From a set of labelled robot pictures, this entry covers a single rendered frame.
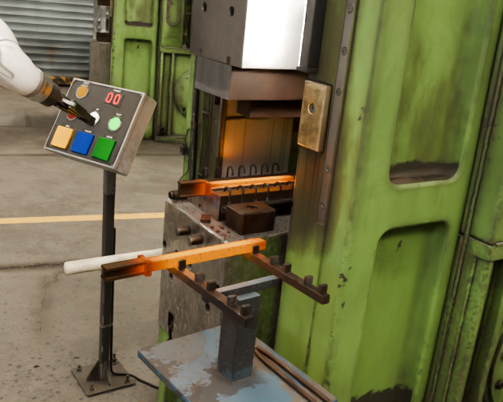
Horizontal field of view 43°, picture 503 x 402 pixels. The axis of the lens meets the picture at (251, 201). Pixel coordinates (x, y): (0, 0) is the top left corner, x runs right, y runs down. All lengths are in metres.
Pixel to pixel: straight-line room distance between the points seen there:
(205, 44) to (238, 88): 0.18
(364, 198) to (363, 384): 0.65
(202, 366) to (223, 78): 0.78
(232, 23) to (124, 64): 4.91
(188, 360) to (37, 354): 1.45
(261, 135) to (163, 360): 0.92
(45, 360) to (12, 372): 0.14
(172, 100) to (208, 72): 4.72
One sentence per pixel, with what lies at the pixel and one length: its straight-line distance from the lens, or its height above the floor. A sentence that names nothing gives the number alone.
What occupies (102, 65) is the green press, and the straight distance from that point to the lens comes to 6.85.
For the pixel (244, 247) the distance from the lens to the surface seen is 1.56.
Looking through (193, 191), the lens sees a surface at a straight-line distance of 1.89.
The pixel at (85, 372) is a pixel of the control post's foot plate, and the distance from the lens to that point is 2.82.
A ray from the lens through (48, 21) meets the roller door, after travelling 9.64.
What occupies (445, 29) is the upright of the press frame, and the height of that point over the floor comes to 1.52.
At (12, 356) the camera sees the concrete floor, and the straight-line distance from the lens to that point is 2.97.
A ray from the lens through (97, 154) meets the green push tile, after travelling 2.23.
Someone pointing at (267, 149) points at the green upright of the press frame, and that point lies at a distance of 2.23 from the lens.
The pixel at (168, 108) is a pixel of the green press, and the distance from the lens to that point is 6.65.
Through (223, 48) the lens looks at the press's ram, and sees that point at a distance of 1.82.
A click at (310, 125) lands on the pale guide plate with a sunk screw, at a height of 1.25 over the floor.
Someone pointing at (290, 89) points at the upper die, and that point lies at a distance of 1.90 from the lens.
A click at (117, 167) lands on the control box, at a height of 0.96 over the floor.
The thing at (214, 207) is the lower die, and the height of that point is 0.95.
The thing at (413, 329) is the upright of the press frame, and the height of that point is 0.63.
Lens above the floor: 1.56
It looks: 18 degrees down
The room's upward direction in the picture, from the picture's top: 6 degrees clockwise
